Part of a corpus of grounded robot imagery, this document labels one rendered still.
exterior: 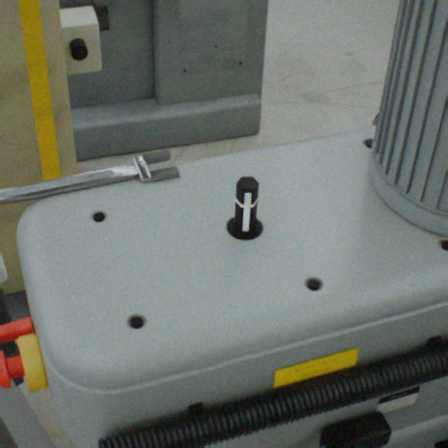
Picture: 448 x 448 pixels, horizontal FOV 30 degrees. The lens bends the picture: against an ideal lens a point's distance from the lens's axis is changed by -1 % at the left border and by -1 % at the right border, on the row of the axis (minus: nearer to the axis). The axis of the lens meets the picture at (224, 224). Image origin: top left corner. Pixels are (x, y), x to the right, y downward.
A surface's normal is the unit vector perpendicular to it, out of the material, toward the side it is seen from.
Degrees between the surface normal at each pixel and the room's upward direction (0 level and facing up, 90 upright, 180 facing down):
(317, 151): 0
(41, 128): 90
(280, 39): 0
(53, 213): 0
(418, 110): 90
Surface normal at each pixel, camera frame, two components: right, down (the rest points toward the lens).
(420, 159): -0.71, 0.47
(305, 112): 0.04, -0.73
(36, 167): 0.33, 0.65
